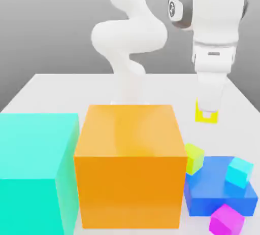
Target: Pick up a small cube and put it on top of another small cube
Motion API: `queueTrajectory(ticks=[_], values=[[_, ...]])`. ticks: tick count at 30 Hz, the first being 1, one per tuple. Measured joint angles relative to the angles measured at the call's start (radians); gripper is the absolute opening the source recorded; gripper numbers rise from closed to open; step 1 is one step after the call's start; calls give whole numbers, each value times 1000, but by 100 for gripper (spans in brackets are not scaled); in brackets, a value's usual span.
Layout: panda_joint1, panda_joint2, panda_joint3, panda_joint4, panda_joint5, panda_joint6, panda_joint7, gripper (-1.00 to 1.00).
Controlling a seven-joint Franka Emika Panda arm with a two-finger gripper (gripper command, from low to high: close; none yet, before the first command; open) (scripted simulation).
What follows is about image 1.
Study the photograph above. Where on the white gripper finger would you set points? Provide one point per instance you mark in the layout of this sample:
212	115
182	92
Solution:
206	115

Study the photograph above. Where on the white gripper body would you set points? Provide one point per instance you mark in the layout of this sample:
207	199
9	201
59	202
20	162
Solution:
211	88

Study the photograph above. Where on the small yellow cube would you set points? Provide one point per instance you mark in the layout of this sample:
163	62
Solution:
199	117

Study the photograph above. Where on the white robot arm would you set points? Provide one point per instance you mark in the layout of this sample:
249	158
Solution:
130	36

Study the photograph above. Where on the small lime cube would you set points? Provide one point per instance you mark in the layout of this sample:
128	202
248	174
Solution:
194	158

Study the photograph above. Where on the small cyan cube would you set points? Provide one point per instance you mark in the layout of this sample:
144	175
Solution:
237	173

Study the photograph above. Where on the small magenta cube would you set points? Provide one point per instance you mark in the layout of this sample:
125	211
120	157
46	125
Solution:
225	221

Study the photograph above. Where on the large blue box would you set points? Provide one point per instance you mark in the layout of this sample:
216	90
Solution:
211	196

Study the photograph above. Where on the large orange box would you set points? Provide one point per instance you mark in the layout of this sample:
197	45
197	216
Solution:
130	178

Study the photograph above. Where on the large turquoise box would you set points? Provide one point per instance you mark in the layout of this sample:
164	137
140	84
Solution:
30	168

